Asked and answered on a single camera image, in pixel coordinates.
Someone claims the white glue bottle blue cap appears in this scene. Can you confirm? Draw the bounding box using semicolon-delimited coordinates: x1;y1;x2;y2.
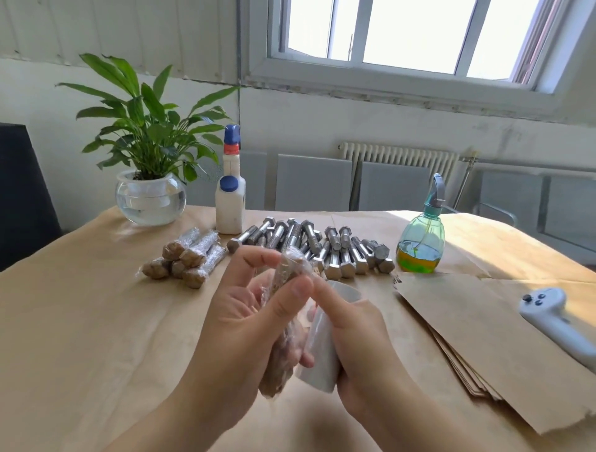
215;124;248;235

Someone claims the green leafy plant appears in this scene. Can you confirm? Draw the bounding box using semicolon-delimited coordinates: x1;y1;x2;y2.
56;53;240;183

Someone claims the black trash bin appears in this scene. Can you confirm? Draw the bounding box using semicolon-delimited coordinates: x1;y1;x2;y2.
0;123;65;271

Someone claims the round glass vase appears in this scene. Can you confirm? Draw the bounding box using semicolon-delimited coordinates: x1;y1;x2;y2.
115;170;188;227

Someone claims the steel hex bolt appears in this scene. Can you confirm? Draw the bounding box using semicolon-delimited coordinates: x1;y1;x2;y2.
258;246;316;400

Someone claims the pile of steel bolts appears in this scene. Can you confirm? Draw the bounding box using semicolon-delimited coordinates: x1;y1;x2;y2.
226;217;396;281

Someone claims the person's right hand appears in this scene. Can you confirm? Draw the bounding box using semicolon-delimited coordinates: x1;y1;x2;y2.
298;274;408;422

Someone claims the person's left hand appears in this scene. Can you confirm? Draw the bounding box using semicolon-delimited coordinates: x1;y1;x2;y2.
177;246;318;432

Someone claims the white vertical blind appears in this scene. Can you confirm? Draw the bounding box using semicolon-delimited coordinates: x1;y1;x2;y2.
0;0;245;85

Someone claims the grey chair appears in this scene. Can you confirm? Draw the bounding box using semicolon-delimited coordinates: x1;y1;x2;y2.
542;175;596;264
475;169;546;231
274;153;355;212
358;161;434;212
186;151;268;208

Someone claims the white framed window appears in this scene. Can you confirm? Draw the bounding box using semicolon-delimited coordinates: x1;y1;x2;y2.
244;0;596;117

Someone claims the white cling film roll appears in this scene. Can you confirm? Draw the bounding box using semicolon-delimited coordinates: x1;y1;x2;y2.
296;279;363;394

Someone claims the white handheld controller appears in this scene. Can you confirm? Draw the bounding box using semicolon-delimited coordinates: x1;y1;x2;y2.
518;287;596;374

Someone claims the white radiator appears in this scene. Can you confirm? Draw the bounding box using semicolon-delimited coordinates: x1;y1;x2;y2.
338;142;459;208

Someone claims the large brown paper table cover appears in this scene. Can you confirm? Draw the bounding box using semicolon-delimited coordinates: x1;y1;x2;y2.
0;207;596;452

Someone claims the stack of brown paper sheets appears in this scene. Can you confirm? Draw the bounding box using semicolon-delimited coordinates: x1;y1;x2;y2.
393;272;596;436

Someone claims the green spray bottle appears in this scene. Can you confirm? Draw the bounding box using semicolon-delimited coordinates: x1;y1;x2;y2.
395;173;448;275

